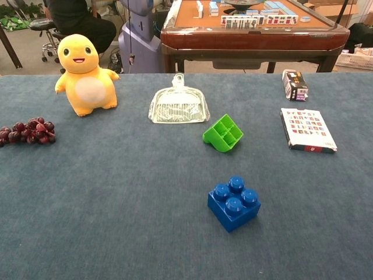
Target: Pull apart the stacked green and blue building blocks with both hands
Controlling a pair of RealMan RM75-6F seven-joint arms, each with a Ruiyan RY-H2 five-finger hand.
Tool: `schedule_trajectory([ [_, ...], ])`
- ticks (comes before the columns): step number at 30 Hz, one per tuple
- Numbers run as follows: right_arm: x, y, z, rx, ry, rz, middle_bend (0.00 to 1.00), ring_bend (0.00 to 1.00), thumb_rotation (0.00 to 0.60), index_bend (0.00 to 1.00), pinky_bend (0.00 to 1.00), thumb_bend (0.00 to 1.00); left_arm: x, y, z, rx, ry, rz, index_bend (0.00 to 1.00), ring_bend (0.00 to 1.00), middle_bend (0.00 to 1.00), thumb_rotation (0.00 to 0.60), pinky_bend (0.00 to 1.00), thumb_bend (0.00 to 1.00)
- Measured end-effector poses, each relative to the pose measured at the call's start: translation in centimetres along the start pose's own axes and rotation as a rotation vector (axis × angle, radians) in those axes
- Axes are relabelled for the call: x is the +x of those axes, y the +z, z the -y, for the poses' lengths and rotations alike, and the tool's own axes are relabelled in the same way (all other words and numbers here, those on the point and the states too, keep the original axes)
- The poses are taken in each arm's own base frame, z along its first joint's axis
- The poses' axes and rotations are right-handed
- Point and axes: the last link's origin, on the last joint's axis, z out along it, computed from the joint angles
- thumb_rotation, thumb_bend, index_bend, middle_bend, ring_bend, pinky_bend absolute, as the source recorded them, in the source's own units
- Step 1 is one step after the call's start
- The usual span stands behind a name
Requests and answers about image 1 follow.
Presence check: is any green building block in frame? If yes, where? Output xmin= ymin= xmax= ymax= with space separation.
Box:
xmin=202 ymin=113 xmax=244 ymax=154

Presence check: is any blue building block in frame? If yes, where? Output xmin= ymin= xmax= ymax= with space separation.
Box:
xmin=207 ymin=175 xmax=262 ymax=233

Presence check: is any plastic-wrapped clear dustpan set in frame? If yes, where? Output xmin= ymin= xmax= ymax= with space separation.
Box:
xmin=147 ymin=72 xmax=211 ymax=125

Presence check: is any blue table cloth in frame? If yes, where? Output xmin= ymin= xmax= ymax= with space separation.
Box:
xmin=0 ymin=72 xmax=373 ymax=280

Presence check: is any yellow plush duck toy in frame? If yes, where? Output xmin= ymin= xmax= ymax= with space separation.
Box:
xmin=54 ymin=34 xmax=121 ymax=117

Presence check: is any brown mahjong table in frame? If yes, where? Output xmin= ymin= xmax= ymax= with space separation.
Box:
xmin=160 ymin=0 xmax=351 ymax=74

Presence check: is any white picture card box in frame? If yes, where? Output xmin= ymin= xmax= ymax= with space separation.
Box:
xmin=280 ymin=107 xmax=339 ymax=154

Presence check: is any small black drink carton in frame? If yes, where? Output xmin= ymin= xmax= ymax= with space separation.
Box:
xmin=281 ymin=69 xmax=309 ymax=102

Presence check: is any bamboo-face mahjong tile row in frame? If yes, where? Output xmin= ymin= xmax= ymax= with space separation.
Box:
xmin=220 ymin=15 xmax=265 ymax=29

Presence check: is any dark round dice bowl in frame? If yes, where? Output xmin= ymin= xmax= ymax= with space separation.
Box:
xmin=224 ymin=0 xmax=262 ymax=15

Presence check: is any red-face mahjong tile row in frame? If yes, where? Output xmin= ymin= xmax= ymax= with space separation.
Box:
xmin=266 ymin=15 xmax=299 ymax=26

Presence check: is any dark red grape bunch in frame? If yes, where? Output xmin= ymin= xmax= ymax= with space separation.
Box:
xmin=0 ymin=116 xmax=57 ymax=148

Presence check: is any seated person in black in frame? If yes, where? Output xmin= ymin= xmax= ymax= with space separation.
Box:
xmin=46 ymin=0 xmax=117 ymax=55

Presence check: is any blue-backed mahjong tile row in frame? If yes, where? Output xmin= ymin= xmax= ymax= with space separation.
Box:
xmin=261 ymin=1 xmax=294 ymax=17

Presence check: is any chrome wheeled stool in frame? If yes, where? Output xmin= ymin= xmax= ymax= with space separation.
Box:
xmin=29 ymin=17 xmax=61 ymax=64

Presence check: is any white plastic basket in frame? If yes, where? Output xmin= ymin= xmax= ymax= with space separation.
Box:
xmin=334 ymin=51 xmax=373 ymax=72

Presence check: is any dark wooden table leg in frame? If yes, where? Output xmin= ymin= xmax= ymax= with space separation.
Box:
xmin=0 ymin=24 xmax=23 ymax=70

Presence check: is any black bag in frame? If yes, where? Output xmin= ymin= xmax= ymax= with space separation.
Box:
xmin=348 ymin=22 xmax=373 ymax=55

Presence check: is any thin hanging cord with plug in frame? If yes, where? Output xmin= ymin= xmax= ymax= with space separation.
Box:
xmin=127 ymin=0 xmax=136 ymax=67

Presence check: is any tangled black cable bundle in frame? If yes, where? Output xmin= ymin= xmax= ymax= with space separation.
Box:
xmin=107 ymin=48 xmax=125 ymax=74

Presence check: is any blue-grey machine pedestal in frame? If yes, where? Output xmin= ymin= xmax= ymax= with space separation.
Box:
xmin=118 ymin=0 xmax=163 ymax=74

